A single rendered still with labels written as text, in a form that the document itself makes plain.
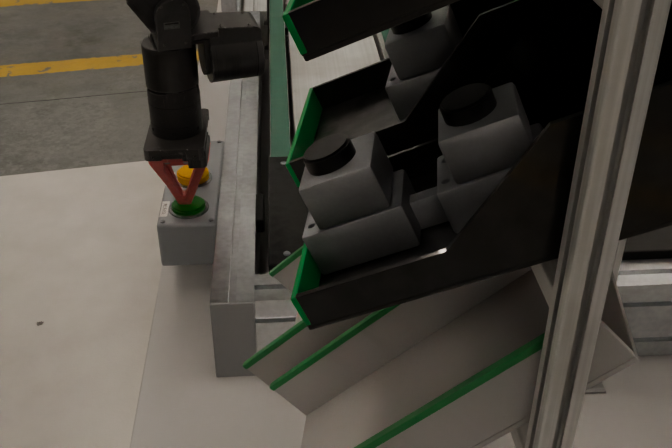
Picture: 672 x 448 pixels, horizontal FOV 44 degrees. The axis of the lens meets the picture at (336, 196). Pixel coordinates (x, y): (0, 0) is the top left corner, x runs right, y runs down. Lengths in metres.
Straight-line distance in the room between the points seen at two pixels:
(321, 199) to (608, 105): 0.18
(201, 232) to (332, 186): 0.53
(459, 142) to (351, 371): 0.26
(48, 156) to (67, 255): 2.14
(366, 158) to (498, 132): 0.07
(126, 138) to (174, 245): 2.33
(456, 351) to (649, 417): 0.38
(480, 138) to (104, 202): 0.86
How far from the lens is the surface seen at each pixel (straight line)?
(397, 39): 0.59
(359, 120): 0.65
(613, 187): 0.38
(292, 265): 0.78
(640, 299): 0.95
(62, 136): 3.40
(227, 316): 0.87
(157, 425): 0.88
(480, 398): 0.49
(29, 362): 0.99
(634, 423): 0.92
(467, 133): 0.45
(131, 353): 0.97
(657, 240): 0.99
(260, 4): 1.68
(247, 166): 1.09
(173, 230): 0.99
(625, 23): 0.35
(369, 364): 0.65
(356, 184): 0.46
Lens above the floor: 1.49
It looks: 32 degrees down
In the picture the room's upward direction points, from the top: straight up
